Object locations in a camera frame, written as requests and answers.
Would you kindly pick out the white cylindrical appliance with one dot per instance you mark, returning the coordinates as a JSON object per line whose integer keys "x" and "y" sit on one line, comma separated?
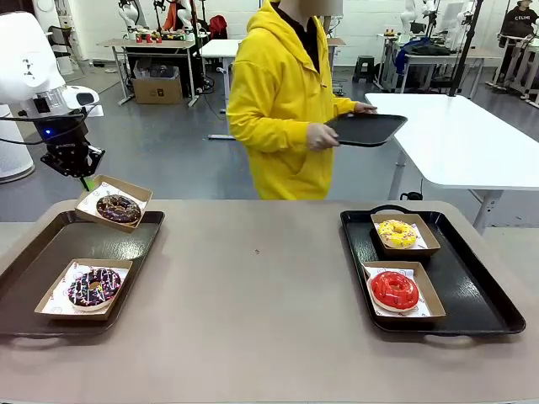
{"x": 12, "y": 160}

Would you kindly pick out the plain chocolate sprinkled donut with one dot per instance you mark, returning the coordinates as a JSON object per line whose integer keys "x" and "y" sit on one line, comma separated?
{"x": 107, "y": 212}

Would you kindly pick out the black vertical stand pole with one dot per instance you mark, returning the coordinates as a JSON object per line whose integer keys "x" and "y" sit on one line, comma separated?
{"x": 463, "y": 54}

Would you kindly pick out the brown cardboard food box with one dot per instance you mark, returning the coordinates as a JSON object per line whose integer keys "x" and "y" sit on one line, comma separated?
{"x": 433, "y": 294}
{"x": 429, "y": 237}
{"x": 90, "y": 216}
{"x": 46, "y": 310}

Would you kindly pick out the large black serving tray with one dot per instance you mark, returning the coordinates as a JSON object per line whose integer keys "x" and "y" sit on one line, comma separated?
{"x": 471, "y": 273}

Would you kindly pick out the black plastic stool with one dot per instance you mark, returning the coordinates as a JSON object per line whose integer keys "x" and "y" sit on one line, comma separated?
{"x": 364, "y": 67}

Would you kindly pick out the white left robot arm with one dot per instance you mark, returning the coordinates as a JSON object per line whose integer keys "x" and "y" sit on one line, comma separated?
{"x": 25, "y": 63}

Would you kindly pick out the person's right hand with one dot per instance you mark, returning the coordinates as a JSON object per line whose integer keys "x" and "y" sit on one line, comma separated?
{"x": 321, "y": 138}

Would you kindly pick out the red blocks on desk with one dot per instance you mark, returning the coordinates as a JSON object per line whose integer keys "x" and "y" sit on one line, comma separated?
{"x": 148, "y": 38}

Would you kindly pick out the person's left hand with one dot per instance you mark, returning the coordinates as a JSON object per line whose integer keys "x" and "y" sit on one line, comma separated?
{"x": 364, "y": 108}

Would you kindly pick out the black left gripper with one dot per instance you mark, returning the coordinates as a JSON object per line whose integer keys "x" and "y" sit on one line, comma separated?
{"x": 65, "y": 134}

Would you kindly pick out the person's left forearm yellow sleeve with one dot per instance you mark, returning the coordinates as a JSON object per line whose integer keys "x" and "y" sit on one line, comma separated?
{"x": 345, "y": 104}

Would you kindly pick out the small black serving tray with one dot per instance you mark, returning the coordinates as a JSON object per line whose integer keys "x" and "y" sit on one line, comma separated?
{"x": 370, "y": 128}

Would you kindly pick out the chocolate donut with white stripes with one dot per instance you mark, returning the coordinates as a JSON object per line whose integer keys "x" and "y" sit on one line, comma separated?
{"x": 82, "y": 292}

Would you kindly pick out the black mesh office chair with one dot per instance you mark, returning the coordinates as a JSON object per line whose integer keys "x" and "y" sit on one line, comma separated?
{"x": 63, "y": 38}

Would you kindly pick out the yellow glazed sprinkled donut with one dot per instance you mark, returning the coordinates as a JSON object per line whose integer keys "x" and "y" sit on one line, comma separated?
{"x": 387, "y": 237}

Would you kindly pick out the person in orange jacket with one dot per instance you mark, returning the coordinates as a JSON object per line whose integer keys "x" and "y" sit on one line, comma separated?
{"x": 173, "y": 17}

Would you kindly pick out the brown cardboard shipping box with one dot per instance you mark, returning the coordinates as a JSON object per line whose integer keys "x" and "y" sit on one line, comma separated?
{"x": 158, "y": 90}

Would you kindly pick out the grey metal-legged desk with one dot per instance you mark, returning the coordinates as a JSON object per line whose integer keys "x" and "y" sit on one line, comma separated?
{"x": 147, "y": 43}

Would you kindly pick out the person in yellow hoodie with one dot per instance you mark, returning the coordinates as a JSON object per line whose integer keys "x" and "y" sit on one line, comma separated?
{"x": 273, "y": 105}

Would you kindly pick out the brown serving tray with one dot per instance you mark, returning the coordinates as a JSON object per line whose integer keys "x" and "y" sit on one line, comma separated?
{"x": 105, "y": 248}

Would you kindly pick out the large white table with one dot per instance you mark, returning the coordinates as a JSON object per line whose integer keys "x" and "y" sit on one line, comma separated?
{"x": 455, "y": 134}

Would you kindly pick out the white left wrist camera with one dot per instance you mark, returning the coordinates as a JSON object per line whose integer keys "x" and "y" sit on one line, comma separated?
{"x": 80, "y": 97}

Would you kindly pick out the red glazed donut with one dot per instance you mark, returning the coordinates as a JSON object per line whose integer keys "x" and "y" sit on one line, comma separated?
{"x": 385, "y": 290}

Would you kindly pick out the person's right forearm yellow sleeve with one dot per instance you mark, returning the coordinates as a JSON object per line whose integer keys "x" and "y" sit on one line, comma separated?
{"x": 273, "y": 134}

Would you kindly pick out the white standing desk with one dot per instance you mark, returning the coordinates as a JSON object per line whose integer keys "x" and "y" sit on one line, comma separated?
{"x": 223, "y": 47}

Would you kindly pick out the grey desk with dark clothes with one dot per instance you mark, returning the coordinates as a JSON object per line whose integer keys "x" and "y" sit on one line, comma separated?
{"x": 433, "y": 59}

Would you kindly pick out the person in black sweatshirt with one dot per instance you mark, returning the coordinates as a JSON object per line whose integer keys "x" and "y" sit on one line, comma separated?
{"x": 520, "y": 23}

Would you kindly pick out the red backpack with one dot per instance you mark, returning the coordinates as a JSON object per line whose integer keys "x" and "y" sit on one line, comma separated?
{"x": 218, "y": 26}

